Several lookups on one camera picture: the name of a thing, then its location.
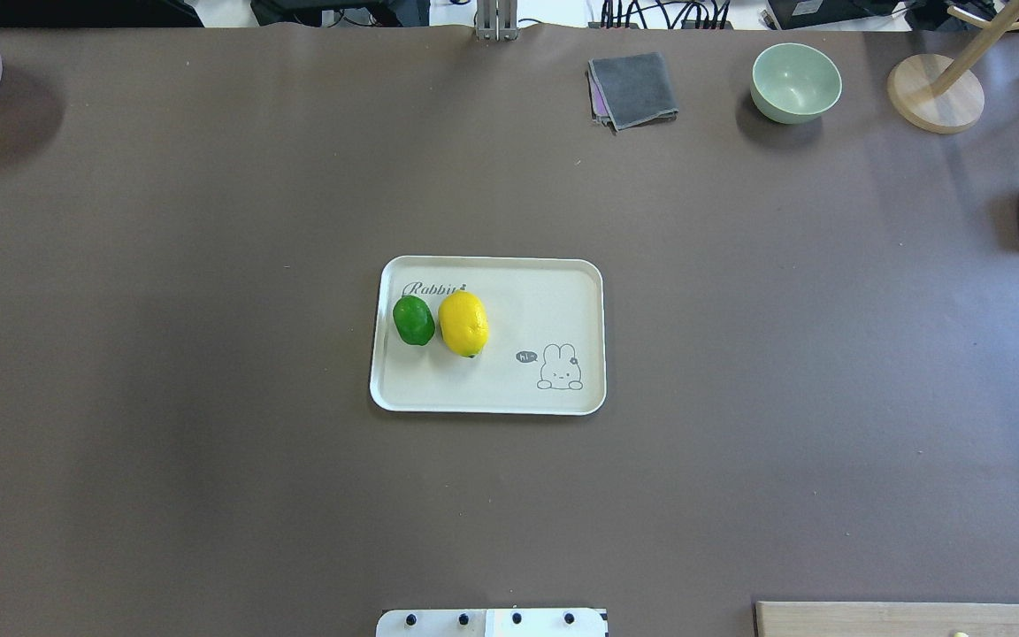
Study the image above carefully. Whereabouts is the yellow lemon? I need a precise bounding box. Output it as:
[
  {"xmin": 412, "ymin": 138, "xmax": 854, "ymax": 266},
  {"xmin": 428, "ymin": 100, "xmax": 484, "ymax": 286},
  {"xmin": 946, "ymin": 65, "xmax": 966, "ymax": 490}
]
[{"xmin": 438, "ymin": 289, "xmax": 490, "ymax": 358}]

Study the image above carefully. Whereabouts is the green lime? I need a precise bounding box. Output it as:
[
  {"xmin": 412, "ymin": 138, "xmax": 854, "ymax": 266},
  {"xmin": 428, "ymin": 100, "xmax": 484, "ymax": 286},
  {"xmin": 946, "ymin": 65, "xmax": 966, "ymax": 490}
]
[{"xmin": 392, "ymin": 295, "xmax": 436, "ymax": 347}]

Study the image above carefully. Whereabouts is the cream rabbit tray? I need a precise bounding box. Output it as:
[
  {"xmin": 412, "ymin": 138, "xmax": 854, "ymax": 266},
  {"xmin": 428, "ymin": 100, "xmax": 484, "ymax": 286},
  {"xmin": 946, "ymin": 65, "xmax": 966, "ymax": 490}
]
[{"xmin": 369, "ymin": 255, "xmax": 607, "ymax": 416}]

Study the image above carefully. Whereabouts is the pink folded cloth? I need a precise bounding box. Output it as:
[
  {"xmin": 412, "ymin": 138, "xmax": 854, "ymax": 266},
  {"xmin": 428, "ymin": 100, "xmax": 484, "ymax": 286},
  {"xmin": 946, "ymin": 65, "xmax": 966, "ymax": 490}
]
[{"xmin": 586, "ymin": 70, "xmax": 612, "ymax": 126}]

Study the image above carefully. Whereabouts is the grey folded cloth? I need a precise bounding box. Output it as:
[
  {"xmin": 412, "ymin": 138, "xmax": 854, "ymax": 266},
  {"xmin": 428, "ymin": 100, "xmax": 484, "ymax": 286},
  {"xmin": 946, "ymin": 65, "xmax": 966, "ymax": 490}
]
[{"xmin": 587, "ymin": 52, "xmax": 679, "ymax": 132}]

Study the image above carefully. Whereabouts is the light green bowl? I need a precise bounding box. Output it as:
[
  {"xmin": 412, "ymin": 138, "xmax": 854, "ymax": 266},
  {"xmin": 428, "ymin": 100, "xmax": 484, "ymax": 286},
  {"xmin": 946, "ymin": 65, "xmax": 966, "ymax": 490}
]
[{"xmin": 749, "ymin": 42, "xmax": 844, "ymax": 125}]

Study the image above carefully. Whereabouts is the bamboo cutting board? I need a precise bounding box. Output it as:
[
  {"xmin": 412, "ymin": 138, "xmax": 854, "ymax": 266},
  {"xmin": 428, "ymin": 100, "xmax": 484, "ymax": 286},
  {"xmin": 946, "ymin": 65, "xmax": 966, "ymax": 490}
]
[{"xmin": 754, "ymin": 601, "xmax": 1019, "ymax": 636}]

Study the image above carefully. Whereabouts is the wooden cup rack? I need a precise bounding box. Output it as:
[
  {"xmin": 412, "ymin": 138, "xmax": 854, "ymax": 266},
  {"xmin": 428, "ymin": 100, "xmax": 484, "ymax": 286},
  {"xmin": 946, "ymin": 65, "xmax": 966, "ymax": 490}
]
[{"xmin": 886, "ymin": 1, "xmax": 1019, "ymax": 134}]

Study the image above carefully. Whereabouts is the aluminium frame post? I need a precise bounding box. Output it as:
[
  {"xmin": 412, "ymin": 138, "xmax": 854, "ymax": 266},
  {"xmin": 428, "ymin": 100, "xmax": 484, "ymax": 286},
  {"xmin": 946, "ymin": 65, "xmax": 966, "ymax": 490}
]
[{"xmin": 474, "ymin": 0, "xmax": 520, "ymax": 42}]

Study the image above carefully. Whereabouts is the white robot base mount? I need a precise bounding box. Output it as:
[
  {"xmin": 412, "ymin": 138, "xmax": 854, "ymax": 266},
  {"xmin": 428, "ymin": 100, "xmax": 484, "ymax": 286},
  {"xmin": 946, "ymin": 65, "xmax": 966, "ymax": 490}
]
[{"xmin": 375, "ymin": 606, "xmax": 609, "ymax": 636}]

